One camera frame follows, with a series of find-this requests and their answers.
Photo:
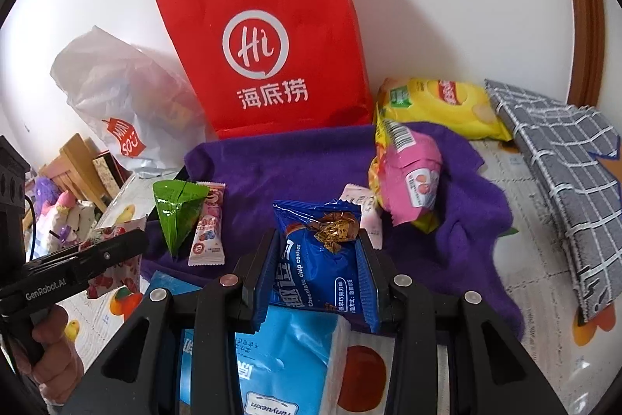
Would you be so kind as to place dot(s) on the purple plush toy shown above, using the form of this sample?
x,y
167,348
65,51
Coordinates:
x,y
46,191

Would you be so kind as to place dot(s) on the wooden chair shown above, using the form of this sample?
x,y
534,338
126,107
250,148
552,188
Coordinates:
x,y
73,157

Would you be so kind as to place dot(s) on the blue tissue pack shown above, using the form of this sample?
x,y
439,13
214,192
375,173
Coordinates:
x,y
291,361

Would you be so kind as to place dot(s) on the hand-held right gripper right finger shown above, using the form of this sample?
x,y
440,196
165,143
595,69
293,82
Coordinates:
x,y
374,293

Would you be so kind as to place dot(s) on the grey checked folded cloth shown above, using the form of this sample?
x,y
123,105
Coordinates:
x,y
563,162

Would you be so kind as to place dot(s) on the white plastic bag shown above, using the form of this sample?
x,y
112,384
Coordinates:
x,y
111,94

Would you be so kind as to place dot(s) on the pink yellow snack bag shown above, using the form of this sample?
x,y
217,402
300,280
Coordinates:
x,y
413,167

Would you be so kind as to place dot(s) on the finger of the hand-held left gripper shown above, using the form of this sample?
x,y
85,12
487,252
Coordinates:
x,y
111,249

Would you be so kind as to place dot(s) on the yellow chips bag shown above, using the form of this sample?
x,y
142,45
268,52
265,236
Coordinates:
x,y
437,108

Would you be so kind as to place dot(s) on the pale pink snack packet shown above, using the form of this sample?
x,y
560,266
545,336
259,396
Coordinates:
x,y
362,208

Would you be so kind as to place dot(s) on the red white print packet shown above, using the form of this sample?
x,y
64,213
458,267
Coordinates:
x,y
116,283

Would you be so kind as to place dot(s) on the brown wooden door frame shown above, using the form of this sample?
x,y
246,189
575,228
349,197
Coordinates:
x,y
583,16

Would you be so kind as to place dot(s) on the blue cookie packet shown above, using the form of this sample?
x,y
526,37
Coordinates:
x,y
316,269

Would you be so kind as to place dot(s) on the purple towel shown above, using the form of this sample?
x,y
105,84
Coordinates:
x,y
301,167

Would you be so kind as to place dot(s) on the pink white plush toy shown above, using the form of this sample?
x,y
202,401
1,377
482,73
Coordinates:
x,y
65,203

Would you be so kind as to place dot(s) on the pink white candy packet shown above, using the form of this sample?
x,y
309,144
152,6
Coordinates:
x,y
209,230

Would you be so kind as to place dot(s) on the red paper bag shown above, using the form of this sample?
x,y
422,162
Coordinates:
x,y
262,6

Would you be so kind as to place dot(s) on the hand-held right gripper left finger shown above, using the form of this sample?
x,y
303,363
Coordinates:
x,y
265,283

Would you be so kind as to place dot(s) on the green triangular packet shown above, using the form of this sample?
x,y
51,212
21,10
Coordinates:
x,y
175,211

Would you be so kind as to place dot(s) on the person's left hand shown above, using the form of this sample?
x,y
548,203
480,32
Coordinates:
x,y
58,371

